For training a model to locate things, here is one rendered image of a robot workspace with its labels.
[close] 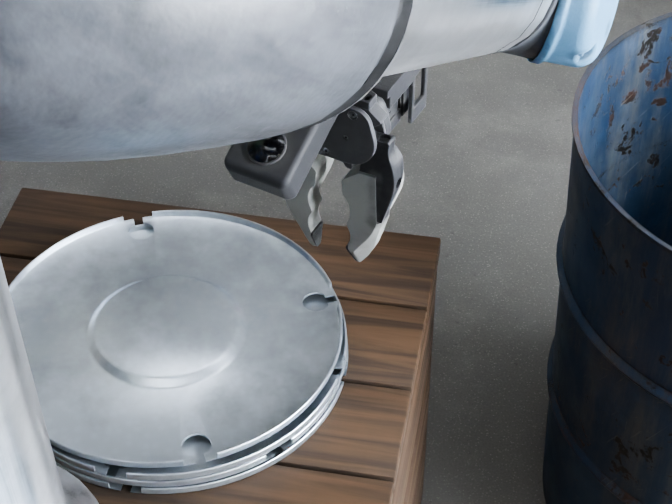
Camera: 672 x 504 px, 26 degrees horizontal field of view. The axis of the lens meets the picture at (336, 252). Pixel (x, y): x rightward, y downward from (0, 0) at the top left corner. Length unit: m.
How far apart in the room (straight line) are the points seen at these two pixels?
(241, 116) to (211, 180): 1.55
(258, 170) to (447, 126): 1.16
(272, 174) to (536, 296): 0.94
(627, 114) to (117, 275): 0.52
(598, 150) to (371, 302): 0.29
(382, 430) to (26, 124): 0.82
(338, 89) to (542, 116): 1.66
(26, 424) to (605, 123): 0.91
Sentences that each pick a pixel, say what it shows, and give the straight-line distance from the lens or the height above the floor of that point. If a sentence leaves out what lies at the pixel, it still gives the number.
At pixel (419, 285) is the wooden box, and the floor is 0.35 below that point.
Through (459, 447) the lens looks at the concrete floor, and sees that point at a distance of 1.62.
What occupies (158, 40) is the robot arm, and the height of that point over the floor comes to 1.04.
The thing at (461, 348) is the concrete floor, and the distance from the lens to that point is 1.72.
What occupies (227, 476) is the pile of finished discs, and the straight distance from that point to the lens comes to 1.14.
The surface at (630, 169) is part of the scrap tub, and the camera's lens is 1.49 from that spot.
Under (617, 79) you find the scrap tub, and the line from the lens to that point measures 1.39.
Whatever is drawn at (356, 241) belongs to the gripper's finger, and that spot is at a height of 0.56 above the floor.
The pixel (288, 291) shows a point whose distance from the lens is 1.24.
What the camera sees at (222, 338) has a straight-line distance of 1.19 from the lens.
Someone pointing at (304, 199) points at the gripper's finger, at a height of 0.58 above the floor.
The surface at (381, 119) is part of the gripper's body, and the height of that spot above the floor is 0.67.
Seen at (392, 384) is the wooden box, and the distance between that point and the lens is 1.20.
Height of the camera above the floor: 1.24
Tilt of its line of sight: 43 degrees down
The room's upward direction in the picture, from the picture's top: straight up
